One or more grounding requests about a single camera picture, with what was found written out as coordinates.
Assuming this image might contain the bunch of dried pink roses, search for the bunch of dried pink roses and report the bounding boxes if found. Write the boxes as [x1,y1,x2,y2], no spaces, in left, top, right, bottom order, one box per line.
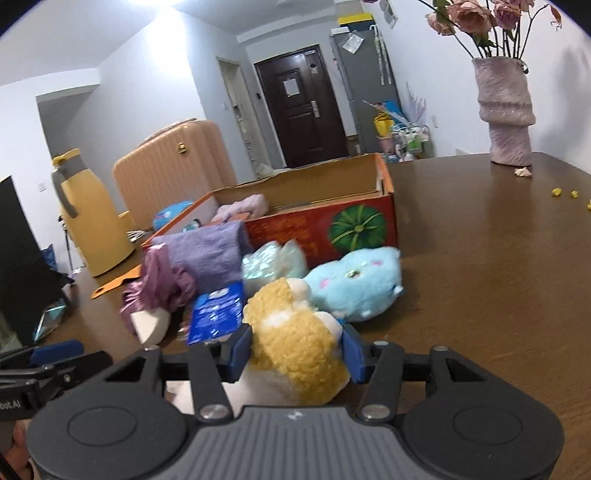
[362,0,564,61]

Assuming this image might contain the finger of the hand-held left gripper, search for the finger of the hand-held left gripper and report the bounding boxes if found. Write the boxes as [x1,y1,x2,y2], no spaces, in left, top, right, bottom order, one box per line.
[0,340,85,385]

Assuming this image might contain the red cardboard box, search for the red cardboard box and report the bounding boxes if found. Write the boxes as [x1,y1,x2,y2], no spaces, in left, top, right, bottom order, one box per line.
[141,152,399,268]

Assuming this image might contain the yellow and white plush toy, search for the yellow and white plush toy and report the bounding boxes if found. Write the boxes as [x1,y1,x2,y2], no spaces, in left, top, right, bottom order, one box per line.
[222,277,352,408]

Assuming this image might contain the white folded umbrella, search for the white folded umbrella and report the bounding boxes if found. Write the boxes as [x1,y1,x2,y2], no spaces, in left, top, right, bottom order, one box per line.
[373,25,393,86]

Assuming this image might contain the dark brown door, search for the dark brown door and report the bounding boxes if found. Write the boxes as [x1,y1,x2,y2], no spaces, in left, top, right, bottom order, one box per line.
[254,45,349,169]

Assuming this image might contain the grey refrigerator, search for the grey refrigerator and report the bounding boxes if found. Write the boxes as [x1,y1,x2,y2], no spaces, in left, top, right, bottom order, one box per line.
[329,25,402,155]

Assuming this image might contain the peach ribbed suitcase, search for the peach ribbed suitcase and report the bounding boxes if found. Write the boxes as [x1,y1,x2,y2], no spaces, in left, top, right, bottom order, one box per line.
[112,119,237,230]

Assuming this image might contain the pink textured vase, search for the pink textured vase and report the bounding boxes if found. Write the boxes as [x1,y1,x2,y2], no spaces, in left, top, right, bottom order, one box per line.
[472,58,537,167]

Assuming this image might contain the purple towel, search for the purple towel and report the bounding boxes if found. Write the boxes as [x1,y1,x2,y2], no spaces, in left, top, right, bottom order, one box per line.
[150,220,252,296]

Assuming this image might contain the light blue plush toy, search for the light blue plush toy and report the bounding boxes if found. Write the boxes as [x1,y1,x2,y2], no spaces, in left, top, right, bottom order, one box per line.
[302,246,406,322]

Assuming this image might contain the scattered yellow crumbs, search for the scattered yellow crumbs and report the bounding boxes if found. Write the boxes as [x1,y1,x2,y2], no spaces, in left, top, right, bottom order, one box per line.
[551,187,591,206]

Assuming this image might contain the dark blue wipes packet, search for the dark blue wipes packet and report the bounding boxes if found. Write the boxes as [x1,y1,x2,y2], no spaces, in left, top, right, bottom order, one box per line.
[187,281,246,346]

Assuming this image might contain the clear bag of cotton pads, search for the clear bag of cotton pads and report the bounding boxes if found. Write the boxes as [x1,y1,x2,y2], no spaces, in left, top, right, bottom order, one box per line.
[241,240,309,296]

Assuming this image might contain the yellow box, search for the yellow box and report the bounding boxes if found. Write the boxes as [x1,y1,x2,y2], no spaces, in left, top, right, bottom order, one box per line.
[337,12,374,28]

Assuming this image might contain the blue and green plastic packet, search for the blue and green plastic packet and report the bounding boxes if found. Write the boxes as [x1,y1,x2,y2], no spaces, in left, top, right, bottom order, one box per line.
[152,202,195,232]

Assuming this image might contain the pink towel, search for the pink towel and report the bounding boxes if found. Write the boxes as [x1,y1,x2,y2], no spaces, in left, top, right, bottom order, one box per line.
[211,194,269,222]

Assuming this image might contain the storage cart with bottles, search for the storage cart with bottles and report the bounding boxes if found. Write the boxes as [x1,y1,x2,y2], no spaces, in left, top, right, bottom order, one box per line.
[374,83,435,162]

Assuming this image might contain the black monitor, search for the black monitor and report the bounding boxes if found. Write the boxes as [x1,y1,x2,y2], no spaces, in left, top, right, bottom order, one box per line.
[0,175,75,347]

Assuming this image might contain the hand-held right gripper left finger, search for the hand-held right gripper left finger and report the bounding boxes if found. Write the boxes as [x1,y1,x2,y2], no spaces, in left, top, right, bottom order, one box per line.
[104,325,253,423]

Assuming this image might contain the person's left hand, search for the person's left hand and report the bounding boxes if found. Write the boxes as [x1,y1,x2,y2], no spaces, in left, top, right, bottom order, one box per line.
[9,421,31,467]

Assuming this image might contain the yellow thermos jug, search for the yellow thermos jug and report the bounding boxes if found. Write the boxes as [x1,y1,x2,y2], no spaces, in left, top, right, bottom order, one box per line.
[51,148,137,278]

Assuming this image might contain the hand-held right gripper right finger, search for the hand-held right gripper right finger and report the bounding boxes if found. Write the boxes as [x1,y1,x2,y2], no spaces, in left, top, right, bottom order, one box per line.
[342,323,489,423]

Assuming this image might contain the orange plastic handle tool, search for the orange plastic handle tool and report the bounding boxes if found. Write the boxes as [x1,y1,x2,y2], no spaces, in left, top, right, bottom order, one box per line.
[91,263,144,301]

